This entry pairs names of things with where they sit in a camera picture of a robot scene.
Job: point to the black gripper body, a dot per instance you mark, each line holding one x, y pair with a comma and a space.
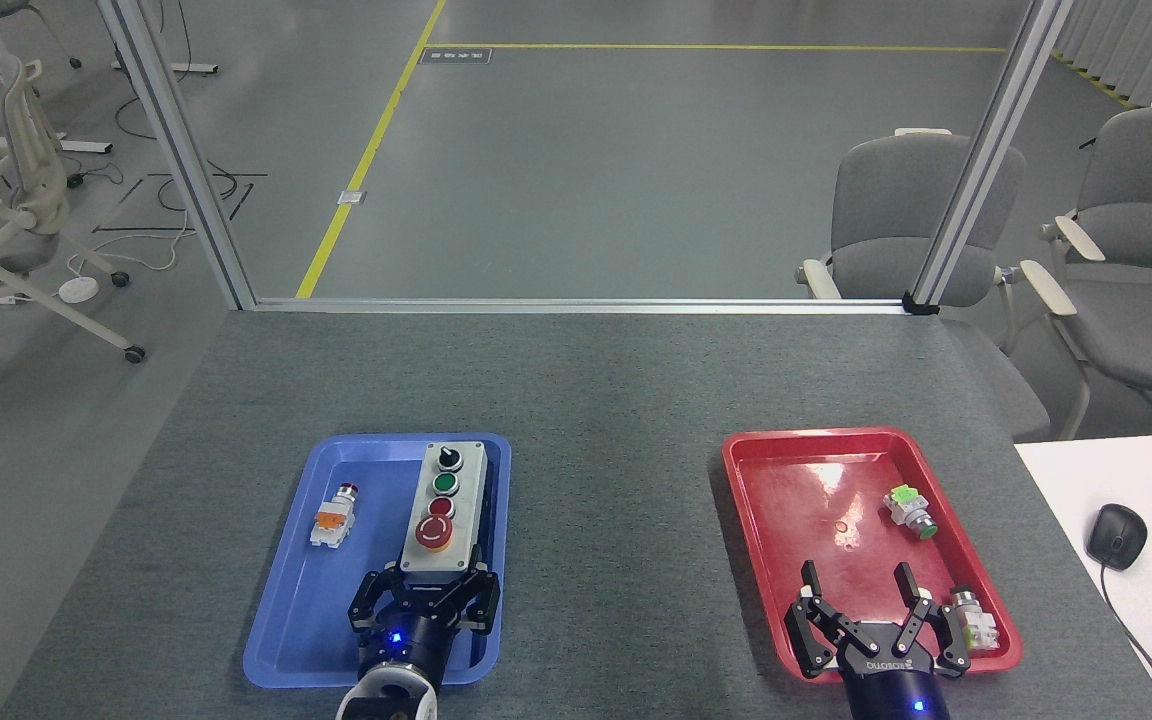
414, 645
891, 685

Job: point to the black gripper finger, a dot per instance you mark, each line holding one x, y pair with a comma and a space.
808, 630
368, 605
946, 640
486, 605

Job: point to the grey control box with buttons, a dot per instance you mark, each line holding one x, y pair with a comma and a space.
463, 520

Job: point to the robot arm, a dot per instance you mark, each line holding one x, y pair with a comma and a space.
406, 702

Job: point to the silver push button green block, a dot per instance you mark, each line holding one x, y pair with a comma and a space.
976, 622

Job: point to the red push button orange block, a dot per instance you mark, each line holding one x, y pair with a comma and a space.
333, 522

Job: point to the blue plastic tray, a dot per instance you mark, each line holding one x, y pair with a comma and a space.
306, 620

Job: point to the red plastic tray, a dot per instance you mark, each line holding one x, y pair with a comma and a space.
806, 500

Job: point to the white desk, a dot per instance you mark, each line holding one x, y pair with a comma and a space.
1066, 490

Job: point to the black computer mouse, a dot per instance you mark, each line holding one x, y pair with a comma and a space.
1116, 535

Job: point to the grey padded armchair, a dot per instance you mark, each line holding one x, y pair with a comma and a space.
886, 200
1146, 290

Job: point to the metal floor socket plate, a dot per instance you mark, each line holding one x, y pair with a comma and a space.
352, 197

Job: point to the white round floor disc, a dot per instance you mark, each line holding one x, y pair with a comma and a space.
78, 290

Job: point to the white mesh office chair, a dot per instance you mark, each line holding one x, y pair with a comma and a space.
31, 180

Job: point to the white desk foot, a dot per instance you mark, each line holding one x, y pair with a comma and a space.
76, 146
186, 68

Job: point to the grey floor sign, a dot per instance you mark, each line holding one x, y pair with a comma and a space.
455, 56

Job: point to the white pleated curtain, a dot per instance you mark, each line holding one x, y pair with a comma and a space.
1136, 40

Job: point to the green push button switch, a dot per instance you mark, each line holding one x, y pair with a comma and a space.
908, 508

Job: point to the silver aluminium rail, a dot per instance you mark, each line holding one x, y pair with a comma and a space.
576, 304

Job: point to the silver aluminium post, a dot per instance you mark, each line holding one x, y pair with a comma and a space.
176, 150
986, 160

